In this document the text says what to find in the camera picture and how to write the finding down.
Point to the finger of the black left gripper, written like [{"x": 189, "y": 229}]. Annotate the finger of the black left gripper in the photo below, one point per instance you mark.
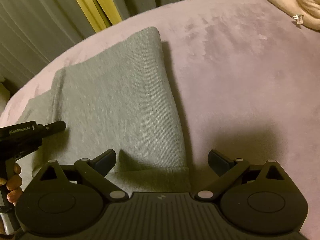
[{"x": 51, "y": 129}]

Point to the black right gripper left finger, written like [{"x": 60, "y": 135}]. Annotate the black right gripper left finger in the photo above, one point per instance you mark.
[{"x": 67, "y": 199}]

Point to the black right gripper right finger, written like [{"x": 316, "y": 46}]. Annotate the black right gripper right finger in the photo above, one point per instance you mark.
[{"x": 254, "y": 198}]

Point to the grey sweatpants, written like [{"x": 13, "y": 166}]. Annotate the grey sweatpants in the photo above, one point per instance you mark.
[{"x": 121, "y": 100}]

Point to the left hand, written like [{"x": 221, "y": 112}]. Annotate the left hand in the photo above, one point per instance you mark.
[{"x": 13, "y": 185}]

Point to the grey green curtain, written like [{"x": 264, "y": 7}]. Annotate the grey green curtain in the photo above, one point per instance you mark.
[{"x": 34, "y": 32}]

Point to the pink bed blanket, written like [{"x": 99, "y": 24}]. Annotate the pink bed blanket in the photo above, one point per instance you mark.
[{"x": 245, "y": 80}]

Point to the yellow curtain strip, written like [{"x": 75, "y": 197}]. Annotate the yellow curtain strip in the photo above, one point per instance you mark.
[{"x": 101, "y": 14}]

